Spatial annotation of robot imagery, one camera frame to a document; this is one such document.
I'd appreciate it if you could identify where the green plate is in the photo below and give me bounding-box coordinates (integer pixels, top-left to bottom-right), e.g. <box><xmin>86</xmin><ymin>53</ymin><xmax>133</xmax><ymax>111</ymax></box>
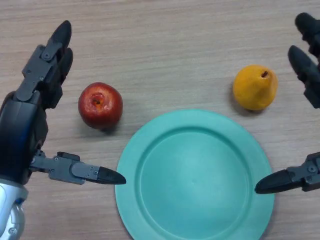
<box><xmin>114</xmin><ymin>108</ymin><xmax>276</xmax><ymax>240</ymax></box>

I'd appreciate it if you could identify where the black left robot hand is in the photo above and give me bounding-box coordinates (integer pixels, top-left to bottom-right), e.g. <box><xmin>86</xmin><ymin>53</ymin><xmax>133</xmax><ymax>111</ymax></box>
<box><xmin>0</xmin><ymin>20</ymin><xmax>127</xmax><ymax>186</ymax></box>

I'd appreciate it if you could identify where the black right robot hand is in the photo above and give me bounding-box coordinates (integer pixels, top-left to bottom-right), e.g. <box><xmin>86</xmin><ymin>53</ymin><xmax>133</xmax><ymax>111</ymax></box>
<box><xmin>254</xmin><ymin>12</ymin><xmax>320</xmax><ymax>195</ymax></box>

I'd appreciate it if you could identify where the yellow pear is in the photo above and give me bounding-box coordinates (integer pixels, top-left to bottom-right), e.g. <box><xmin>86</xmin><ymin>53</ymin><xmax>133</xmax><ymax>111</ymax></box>
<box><xmin>232</xmin><ymin>64</ymin><xmax>279</xmax><ymax>112</ymax></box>

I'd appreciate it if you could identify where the red apple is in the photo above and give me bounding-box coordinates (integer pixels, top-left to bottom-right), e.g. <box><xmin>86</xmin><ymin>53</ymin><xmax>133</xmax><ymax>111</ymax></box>
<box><xmin>78</xmin><ymin>81</ymin><xmax>124</xmax><ymax>131</ymax></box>

